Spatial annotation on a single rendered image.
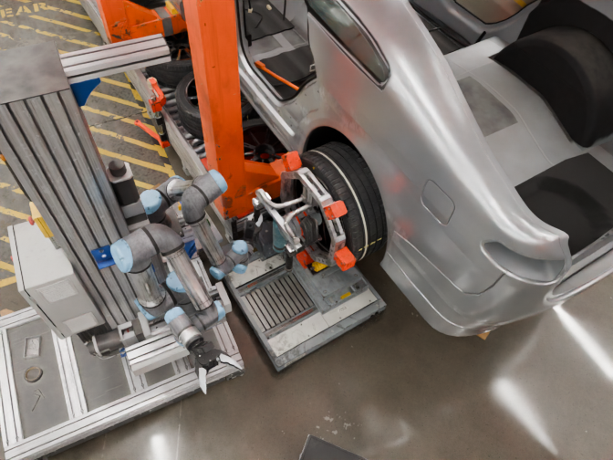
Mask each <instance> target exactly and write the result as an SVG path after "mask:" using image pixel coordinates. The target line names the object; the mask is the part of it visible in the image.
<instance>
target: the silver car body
mask: <svg viewBox="0 0 613 460"><path fill-rule="evenodd" d="M234 8H235V23H236V37H237V52H238V67H239V81H240V90H241V91H242V92H243V94H244V96H245V97H246V98H247V100H248V101H249V102H250V104H251V105H252V106H253V108H254V109H255V111H256V112H257V113H258V115H259V116H260V117H261V118H262V120H263V121H264V122H265V124H266V125H267V126H268V127H269V129H270V130H271V131H272V132H273V134H274V135H275V136H276V137H277V139H278V140H280V141H281V143H282V144H283V145H284V146H285V148H286V149H287V150H288V152H294V151H298V154H301V151H302V146H303V142H304V139H305V137H306V135H307V133H308V132H309V131H310V130H311V129H312V128H313V127H315V126H317V125H320V124H325V125H329V126H332V127H334V128H336V129H338V130H339V131H341V132H342V133H344V134H345V135H346V136H347V137H348V138H349V139H350V140H351V141H352V142H353V143H354V144H355V146H356V147H357V148H358V150H359V151H360V153H361V154H362V156H363V157H364V159H365V160H366V162H367V164H368V166H369V168H370V169H371V171H372V173H373V175H374V178H375V180H376V182H377V185H378V187H379V191H380V194H381V197H382V200H383V203H384V207H385V212H386V216H387V223H388V247H387V253H386V255H385V258H384V260H383V262H382V264H381V266H382V268H383V269H384V270H385V271H386V273H387V274H388V275H389V276H390V278H391V279H392V280H393V281H394V283H395V284H396V285H397V286H398V288H399V289H400V290H401V292H402V293H403V294H404V295H405V297H406V298H407V299H408V300H409V301H410V303H411V304H412V305H413V307H415V308H416V309H417V311H418V312H419V313H420V314H421V316H422V317H423V318H424V319H425V320H426V322H427V323H428V324H429V325H430V326H432V327H433V328H434V329H436V330H438V331H439V332H440V333H443V334H446V335H450V336H455V337H467V336H473V335H478V334H482V333H485V332H488V331H491V330H495V329H499V328H501V327H503V326H505V325H507V324H510V323H512V322H516V321H519V320H522V319H527V318H530V317H533V316H535V315H537V314H540V313H542V312H545V311H547V310H549V309H551V308H554V307H557V306H559V305H561V304H563V303H565V302H567V301H568V300H570V299H571V298H574V297H576V296H578V295H579V294H581V293H583V292H584V291H586V290H588V289H589V288H592V287H593V286H595V285H596V284H597V283H599V282H600V281H602V280H603V279H605V278H606V277H608V276H610V275H611V274H613V0H535V1H533V2H531V3H529V4H528V5H526V6H525V7H523V8H522V9H521V10H519V11H518V12H517V13H515V14H514V15H512V16H509V17H508V18H506V19H504V20H501V21H498V22H491V23H486V22H485V21H483V20H482V19H481V18H480V17H478V16H476V15H475V14H474V13H472V12H471V11H470V10H468V9H467V8H465V7H464V6H463V5H461V4H460V3H458V2H457V1H456V0H234Z"/></svg>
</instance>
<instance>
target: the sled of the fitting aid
mask: <svg viewBox="0 0 613 460"><path fill-rule="evenodd" d="M292 272H293V273H294V275H295V276H296V278H297V280H298V281H299V283H300V284H301V285H302V287H303V288H304V290H305V291H306V293H307V294H308V295H309V296H310V298H311V299H312V301H313V302H314V304H315V305H316V307H317V308H318V310H319V311H320V313H321V314H322V315H324V314H326V313H327V312H329V311H330V310H332V309H334V308H336V307H338V306H340V305H342V304H343V303H345V302H347V301H349V300H351V299H352V298H354V297H356V296H358V295H359V294H361V293H363V292H365V291H367V290H368V287H369V284H368V282H367V281H366V280H365V279H364V277H362V278H361V280H360V281H359V282H357V283H355V284H353V285H351V286H350V287H347V288H345V289H343V290H341V291H340V292H338V293H337V294H335V295H333V296H331V297H330V298H327V299H325V300H323V299H322V298H321V297H320V296H319V295H318V293H317V291H316V290H315V289H314V287H313V286H312V284H311V283H310V281H309V280H308V279H307V277H306V275H305V274H304V273H303V271H302V270H301V268H300V267H299V265H298V264H297V263H296V261H295V259H294V258H293V270H292Z"/></svg>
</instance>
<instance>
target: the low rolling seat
mask: <svg viewBox="0 0 613 460"><path fill-rule="evenodd" d="M299 460H368V459H366V458H364V457H362V456H360V455H356V454H354V453H351V452H350V451H348V450H346V449H343V448H341V447H339V446H337V445H334V444H332V443H329V442H327V441H325V440H323V439H320V438H318V437H316V436H314V435H312V434H309V435H308V438H307V440H306V443H305V446H304V449H303V451H302V454H300V455H299Z"/></svg>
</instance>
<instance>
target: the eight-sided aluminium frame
mask: <svg viewBox="0 0 613 460"><path fill-rule="evenodd" d="M280 176H281V190H280V199H281V203H286V202H289V201H292V200H294V199H293V184H294V179H298V180H299V181H300V182H301V183H302V184H303V185H304V186H305V187H306V189H307V190H308V191H309V192H310V193H311V194H312V196H313V197H314V199H315V200H316V201H317V203H318V205H319V207H320V210H321V212H322V215H323V217H324V220H325V223H326V225H327V230H328V232H329V235H330V238H331V244H330V248H329V253H328V252H324V251H322V250H321V249H320V248H319V247H318V246H317V244H313V245H312V248H313V249H314V250H315V251H313V250H312V249H311V247H310V246H309V247H306V248H305V250H306V251H307V252H308V253H309V255H310V257H311V258H312V259H313V260H314V261H315V262H318V263H321V264H324V265H327V266H329V267H332V266H334V265H336V264H337V263H336V262H335V261H334V255H335V252H337V251H338V250H339V249H341V248H343V247H344V245H345V242H346V237H345V233H344V232H343V229H342V226H341V223H340V221H339V218H337V219H332V220H333V223H334V226H335V228H336V231H337V232H336V231H335V229H334V226H333V224H332V221H331V220H328V219H327V216H326V214H325V211H324V209H323V208H324V207H325V206H327V205H329V204H332V203H334V201H333V200H332V197H331V196H330V194H329V193H328V192H327V191H326V190H325V188H324V187H323V186H322V185H321V184H320V182H319V181H318V180H317V178H316V177H315V176H314V175H313V174H312V172H311V171H310V170H308V168H307V167H304V168H299V169H297V170H294V171H292V172H287V171H283V172H281V175H280ZM311 183H312V184H314V185H315V186H316V188H317V189H318V192H317V190H316V189H315V188H314V187H313V185H312V184H311ZM319 193H320V194H321V195H320V194H319Z"/></svg>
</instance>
